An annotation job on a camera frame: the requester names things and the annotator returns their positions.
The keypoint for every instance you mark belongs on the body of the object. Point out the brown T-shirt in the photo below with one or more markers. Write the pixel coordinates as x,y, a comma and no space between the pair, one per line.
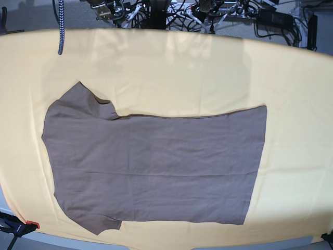
109,169

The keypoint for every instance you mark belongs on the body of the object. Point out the yellow tablecloth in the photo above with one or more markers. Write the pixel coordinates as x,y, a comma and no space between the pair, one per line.
175,74

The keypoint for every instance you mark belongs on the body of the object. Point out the white power strip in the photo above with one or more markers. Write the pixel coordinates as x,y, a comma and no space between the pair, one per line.
203,10

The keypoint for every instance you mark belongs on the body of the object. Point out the black power adapter box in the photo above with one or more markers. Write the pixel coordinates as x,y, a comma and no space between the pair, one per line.
275,19

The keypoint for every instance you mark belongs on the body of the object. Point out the black upright panel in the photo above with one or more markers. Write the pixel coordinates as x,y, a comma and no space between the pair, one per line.
312,33

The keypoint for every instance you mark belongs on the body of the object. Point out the black clamp with red tip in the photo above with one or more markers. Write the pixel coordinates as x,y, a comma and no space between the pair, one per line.
11,224

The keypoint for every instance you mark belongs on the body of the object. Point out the black clamp right corner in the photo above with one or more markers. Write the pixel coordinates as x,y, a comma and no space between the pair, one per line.
328,238

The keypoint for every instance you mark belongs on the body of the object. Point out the black table post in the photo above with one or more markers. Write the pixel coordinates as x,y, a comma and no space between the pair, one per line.
158,14

